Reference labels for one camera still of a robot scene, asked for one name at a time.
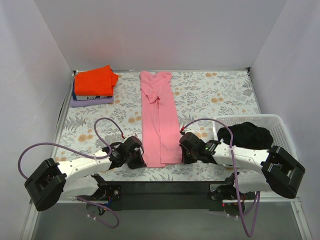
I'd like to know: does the pink polo shirt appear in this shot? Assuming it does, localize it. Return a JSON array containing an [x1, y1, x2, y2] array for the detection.
[[140, 71, 182, 168]]

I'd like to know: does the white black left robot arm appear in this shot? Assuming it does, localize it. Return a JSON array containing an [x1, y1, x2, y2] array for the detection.
[[24, 136, 146, 212]]

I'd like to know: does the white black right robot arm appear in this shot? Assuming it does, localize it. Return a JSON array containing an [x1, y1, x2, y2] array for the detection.
[[179, 132, 306, 199]]

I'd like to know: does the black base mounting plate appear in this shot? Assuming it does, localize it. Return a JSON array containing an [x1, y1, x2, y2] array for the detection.
[[81, 181, 237, 212]]

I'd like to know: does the floral patterned table mat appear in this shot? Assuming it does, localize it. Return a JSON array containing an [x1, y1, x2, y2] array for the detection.
[[55, 71, 260, 181]]

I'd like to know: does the black shirt in basket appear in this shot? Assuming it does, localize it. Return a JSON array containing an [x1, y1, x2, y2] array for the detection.
[[217, 122, 274, 150]]

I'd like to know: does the folded lavender shirt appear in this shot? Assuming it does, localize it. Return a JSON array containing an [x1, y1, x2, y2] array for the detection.
[[70, 96, 114, 108]]

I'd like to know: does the folded orange shirt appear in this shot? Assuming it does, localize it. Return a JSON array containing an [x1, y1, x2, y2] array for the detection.
[[74, 65, 119, 97]]

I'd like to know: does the white plastic laundry basket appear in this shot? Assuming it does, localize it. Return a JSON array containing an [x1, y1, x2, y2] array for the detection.
[[215, 114, 299, 161]]

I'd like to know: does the aluminium front frame rail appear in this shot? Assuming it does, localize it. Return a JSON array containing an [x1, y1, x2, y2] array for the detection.
[[21, 181, 313, 240]]

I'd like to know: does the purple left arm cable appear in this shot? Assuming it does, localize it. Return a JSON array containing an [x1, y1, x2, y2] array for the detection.
[[17, 117, 120, 229]]

